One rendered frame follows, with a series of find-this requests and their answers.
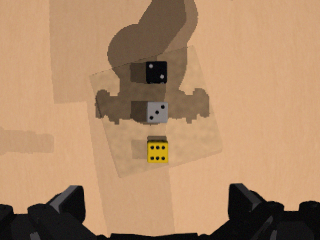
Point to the translucent tan mat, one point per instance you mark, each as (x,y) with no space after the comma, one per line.
(122,94)

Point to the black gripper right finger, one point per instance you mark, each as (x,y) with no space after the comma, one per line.
(265,220)

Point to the white die with black pips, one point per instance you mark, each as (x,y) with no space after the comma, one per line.
(157,112)

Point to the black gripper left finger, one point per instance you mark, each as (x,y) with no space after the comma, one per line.
(56,226)

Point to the yellow die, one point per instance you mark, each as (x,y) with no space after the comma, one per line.
(157,151)

